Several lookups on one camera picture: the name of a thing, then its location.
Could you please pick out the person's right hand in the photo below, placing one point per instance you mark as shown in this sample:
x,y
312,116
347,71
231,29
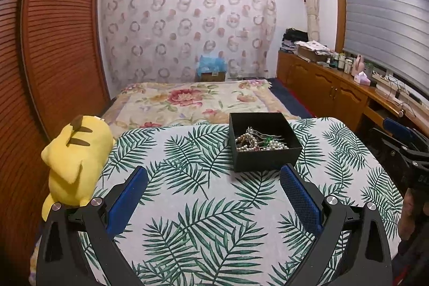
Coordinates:
x,y
409,212

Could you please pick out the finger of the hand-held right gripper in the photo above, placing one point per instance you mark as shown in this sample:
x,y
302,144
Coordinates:
x,y
392,148
400,130

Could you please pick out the floral blanket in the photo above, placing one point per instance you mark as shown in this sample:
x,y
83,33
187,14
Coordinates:
x,y
187,101

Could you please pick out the wooden louvre wardrobe door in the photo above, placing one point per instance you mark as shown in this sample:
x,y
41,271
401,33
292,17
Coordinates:
x,y
50,54

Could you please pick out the silver hairpin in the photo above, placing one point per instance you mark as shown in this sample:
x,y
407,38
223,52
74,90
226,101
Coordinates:
x,y
264,133

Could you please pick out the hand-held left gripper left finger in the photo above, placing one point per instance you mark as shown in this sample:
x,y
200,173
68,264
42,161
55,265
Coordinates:
x,y
129,199

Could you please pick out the small cardboard box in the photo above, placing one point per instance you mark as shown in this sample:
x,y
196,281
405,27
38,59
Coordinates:
x,y
212,76

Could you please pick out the grey window blind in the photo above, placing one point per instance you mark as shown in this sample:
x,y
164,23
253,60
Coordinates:
x,y
385,11

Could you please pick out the pink tissue pack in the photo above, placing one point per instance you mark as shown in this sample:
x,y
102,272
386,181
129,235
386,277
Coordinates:
x,y
363,78

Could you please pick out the dark blue mat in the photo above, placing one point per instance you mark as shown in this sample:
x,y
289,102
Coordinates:
x,y
291,98

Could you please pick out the pink bottle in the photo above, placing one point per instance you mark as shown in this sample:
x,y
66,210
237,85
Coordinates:
x,y
358,65

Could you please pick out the wooden cabinet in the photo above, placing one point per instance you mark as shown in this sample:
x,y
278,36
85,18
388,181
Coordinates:
x,y
321,88

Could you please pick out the yellow plush toy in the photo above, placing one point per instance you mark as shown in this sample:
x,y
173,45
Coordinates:
x,y
73,158

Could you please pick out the group of small bottles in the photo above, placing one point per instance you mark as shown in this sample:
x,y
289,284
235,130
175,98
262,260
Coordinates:
x,y
342,62

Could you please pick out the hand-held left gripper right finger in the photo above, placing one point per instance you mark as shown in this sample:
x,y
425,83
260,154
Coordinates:
x,y
300,199

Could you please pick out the cardboard box with papers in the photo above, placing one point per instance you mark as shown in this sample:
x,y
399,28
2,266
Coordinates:
x,y
313,50

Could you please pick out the white power strip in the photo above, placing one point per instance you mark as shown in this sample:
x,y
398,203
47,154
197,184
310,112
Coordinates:
x,y
388,86

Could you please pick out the stack of dark clothes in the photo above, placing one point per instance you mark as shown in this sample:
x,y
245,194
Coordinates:
x,y
295,39

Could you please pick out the green leaf print tablecloth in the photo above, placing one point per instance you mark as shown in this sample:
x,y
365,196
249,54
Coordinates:
x,y
201,205

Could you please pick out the black cardboard box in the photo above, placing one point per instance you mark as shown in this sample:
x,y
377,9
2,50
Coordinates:
x,y
264,160

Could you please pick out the blue plastic bag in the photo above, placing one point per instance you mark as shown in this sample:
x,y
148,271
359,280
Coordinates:
x,y
211,64

